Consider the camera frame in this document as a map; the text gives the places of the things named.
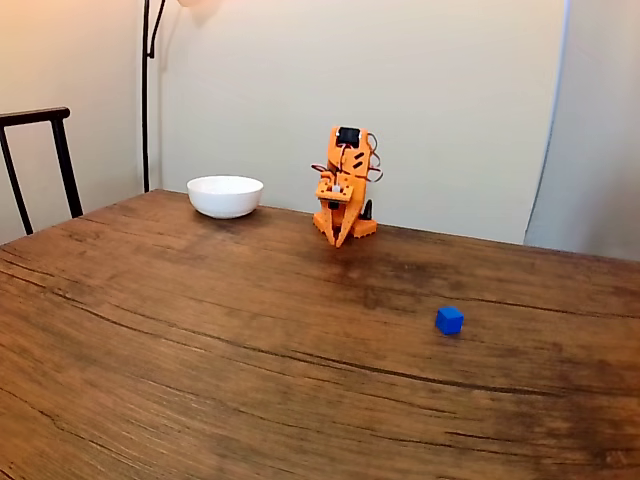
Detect blue cube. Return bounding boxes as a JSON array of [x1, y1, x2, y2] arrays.
[[434, 305, 465, 335]]

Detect white bowl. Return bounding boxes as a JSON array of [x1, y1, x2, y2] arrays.
[[186, 174, 264, 220]]

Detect black floor lamp pole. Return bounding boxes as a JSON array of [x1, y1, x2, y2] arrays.
[[141, 0, 167, 194]]

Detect pale grey curtain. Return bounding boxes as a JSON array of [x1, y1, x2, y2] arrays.
[[523, 0, 640, 262]]

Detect black wooden chair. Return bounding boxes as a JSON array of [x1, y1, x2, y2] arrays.
[[0, 106, 85, 236]]

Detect red black servo wires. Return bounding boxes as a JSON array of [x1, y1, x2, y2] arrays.
[[367, 133, 387, 185]]

